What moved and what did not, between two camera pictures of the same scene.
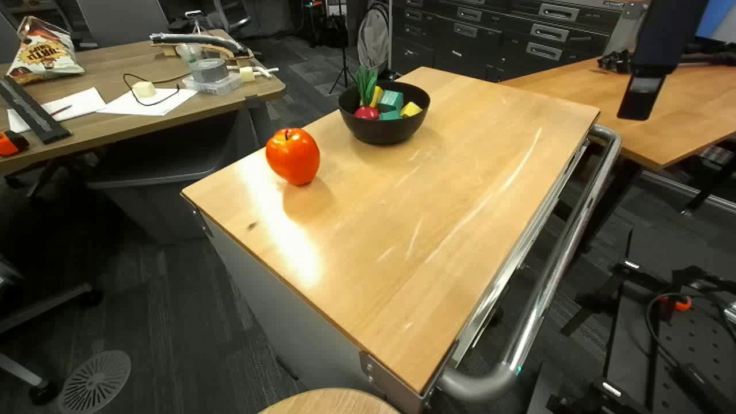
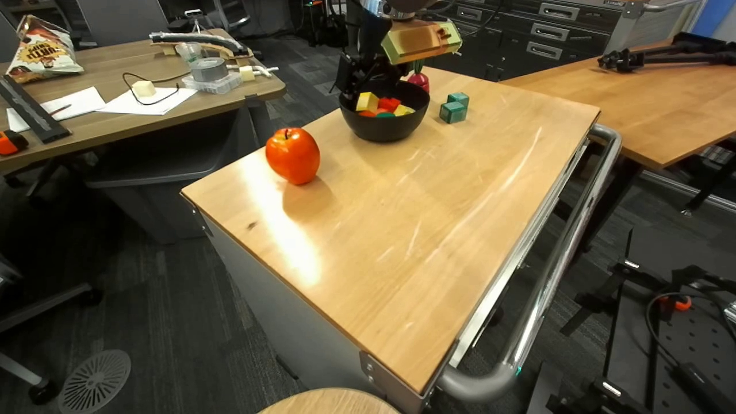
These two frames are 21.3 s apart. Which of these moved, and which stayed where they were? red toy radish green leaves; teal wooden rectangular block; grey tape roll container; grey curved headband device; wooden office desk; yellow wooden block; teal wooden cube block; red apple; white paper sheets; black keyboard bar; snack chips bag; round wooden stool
Moved: teal wooden rectangular block; teal wooden cube block; red toy radish green leaves; yellow wooden block
Stayed: snack chips bag; grey curved headband device; round wooden stool; red apple; wooden office desk; white paper sheets; black keyboard bar; grey tape roll container
